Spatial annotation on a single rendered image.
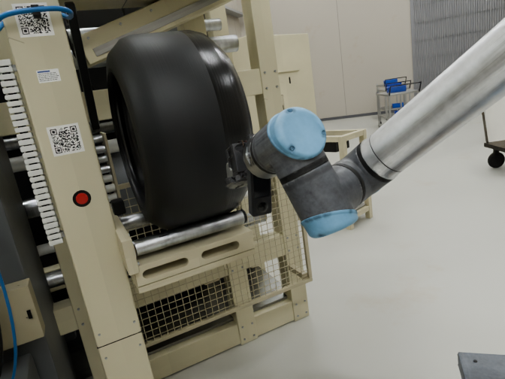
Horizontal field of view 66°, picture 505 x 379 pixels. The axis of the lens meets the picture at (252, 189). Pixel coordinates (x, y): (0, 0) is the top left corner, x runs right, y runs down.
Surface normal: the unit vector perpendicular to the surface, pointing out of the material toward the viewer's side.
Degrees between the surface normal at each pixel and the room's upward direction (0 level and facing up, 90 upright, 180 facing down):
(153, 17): 90
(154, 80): 60
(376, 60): 90
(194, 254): 90
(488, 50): 71
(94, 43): 90
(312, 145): 64
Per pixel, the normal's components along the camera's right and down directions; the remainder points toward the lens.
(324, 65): -0.29, 0.29
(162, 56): 0.21, -0.56
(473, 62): -0.85, -0.14
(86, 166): 0.44, 0.16
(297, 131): 0.30, -0.26
